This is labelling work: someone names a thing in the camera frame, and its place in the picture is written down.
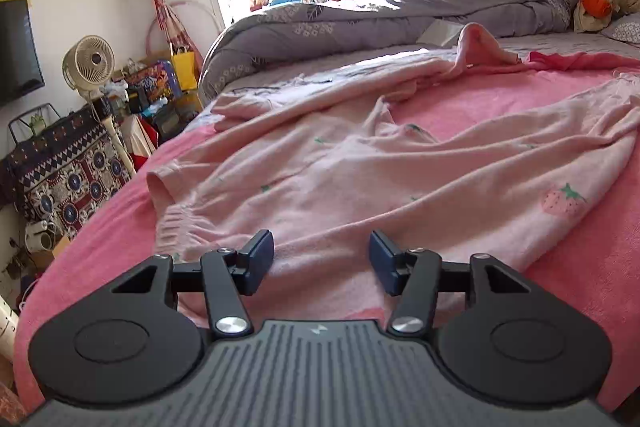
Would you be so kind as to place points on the yellow paper bag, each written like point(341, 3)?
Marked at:
point(184, 72)

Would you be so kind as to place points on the black wall television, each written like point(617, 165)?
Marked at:
point(17, 52)

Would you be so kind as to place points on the red white bag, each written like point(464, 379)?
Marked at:
point(145, 137)

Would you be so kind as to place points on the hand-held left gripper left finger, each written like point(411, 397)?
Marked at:
point(260, 259)

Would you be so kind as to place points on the pink white hula hoop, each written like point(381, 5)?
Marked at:
point(150, 27)

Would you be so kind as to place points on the grey floral quilt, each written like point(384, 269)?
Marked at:
point(375, 17)

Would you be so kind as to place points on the white book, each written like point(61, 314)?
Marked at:
point(440, 32)

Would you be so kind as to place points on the red plush toy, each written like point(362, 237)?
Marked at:
point(259, 2)

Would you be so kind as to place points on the pink fleece blanket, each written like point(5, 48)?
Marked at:
point(500, 102)

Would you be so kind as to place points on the white power strip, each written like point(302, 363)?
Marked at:
point(7, 322)

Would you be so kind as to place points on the grey patterned pillow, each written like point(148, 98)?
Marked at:
point(625, 29)

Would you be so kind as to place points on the teal wipes packet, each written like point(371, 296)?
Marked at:
point(154, 109)

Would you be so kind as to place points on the colourful cartoon box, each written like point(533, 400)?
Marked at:
point(155, 79)

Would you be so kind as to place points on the cream round fan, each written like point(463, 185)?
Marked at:
point(90, 59)

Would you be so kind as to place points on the white ribbed post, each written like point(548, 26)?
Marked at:
point(117, 142)

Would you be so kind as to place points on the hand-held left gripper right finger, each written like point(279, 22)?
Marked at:
point(381, 262)

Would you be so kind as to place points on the pink strawberry pajama pants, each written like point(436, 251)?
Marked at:
point(350, 187)

